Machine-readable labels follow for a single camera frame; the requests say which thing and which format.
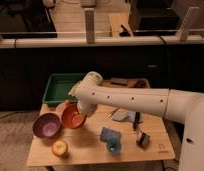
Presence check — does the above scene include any orange bowl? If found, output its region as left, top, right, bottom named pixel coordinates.
left=61, top=104, right=86, bottom=129

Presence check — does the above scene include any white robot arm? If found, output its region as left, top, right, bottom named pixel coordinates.
left=74, top=72, right=204, bottom=171

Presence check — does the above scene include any red-capped white bottle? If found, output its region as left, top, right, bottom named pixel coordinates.
left=55, top=100, right=70, bottom=115

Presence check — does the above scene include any light blue cloth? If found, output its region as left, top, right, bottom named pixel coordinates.
left=112, top=111, right=136, bottom=123

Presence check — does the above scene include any wooden folding table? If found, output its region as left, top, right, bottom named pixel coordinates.
left=27, top=105, right=175, bottom=167

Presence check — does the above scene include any green plastic tray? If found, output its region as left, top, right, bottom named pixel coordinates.
left=42, top=73, right=84, bottom=107

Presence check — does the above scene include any purple bowl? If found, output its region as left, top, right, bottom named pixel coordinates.
left=32, top=113, right=61, bottom=138

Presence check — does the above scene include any grey flat block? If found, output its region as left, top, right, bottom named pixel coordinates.
left=110, top=78, right=129, bottom=86

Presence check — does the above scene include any yellow red apple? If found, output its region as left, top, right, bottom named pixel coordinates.
left=52, top=140, right=68, bottom=158

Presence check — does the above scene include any blue cup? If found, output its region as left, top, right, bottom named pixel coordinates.
left=107, top=140, right=122, bottom=155

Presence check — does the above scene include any black marker tool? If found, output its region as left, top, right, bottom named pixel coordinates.
left=133, top=112, right=141, bottom=130

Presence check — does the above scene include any dark grape bunch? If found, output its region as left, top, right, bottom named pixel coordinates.
left=134, top=79, right=147, bottom=88

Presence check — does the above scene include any small black white box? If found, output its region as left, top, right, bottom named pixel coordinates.
left=136, top=131, right=150, bottom=148

